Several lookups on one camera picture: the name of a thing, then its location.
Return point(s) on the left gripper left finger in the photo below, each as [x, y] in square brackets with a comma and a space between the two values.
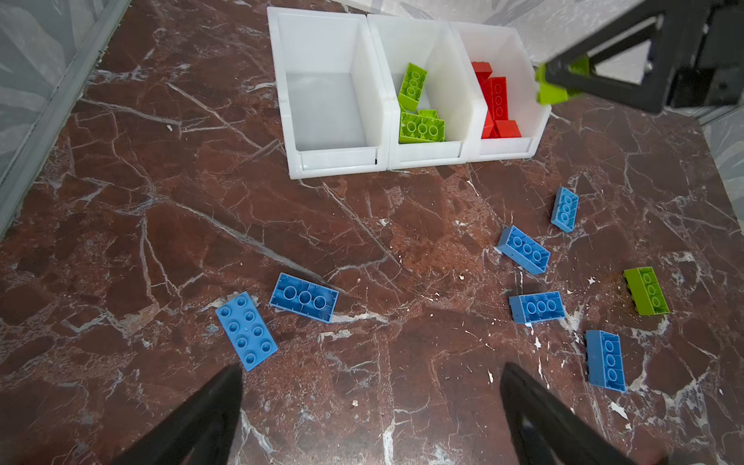
[200, 431]

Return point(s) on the red lego brick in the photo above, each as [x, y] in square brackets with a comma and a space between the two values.
[497, 98]
[507, 129]
[483, 70]

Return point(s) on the blue lego brick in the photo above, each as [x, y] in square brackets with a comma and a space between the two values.
[564, 213]
[524, 250]
[536, 308]
[247, 331]
[604, 361]
[304, 298]

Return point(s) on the white three-compartment bin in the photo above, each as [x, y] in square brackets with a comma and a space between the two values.
[372, 93]

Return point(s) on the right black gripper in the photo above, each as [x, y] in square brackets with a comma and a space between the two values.
[691, 63]

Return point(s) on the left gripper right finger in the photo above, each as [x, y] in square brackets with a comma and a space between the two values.
[544, 430]

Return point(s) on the green lego brick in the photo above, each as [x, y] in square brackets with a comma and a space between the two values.
[550, 94]
[416, 128]
[412, 88]
[646, 291]
[429, 113]

